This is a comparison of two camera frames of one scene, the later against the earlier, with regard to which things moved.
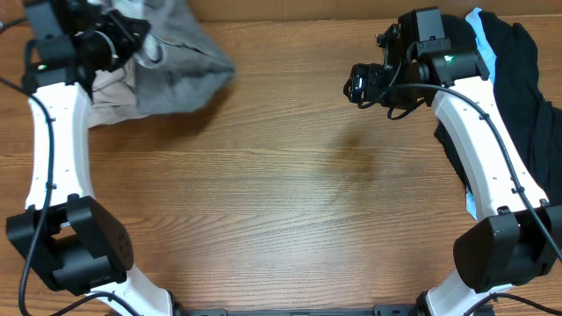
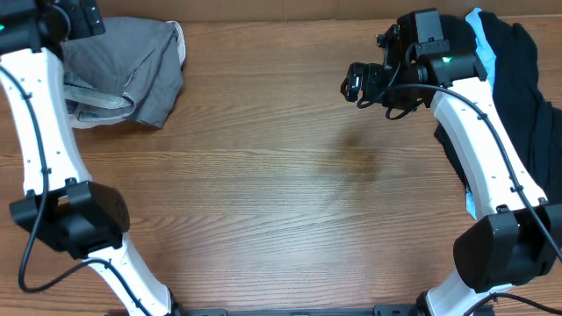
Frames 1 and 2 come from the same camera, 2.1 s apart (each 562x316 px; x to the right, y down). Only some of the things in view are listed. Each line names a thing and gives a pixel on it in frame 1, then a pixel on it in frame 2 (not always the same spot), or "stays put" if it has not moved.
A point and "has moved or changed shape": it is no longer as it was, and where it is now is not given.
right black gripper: [364, 78] stays put
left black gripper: [119, 26] -> [85, 23]
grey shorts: [180, 66] has moved or changed shape
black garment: [535, 120] stays put
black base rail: [378, 310] stays put
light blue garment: [476, 22] stays put
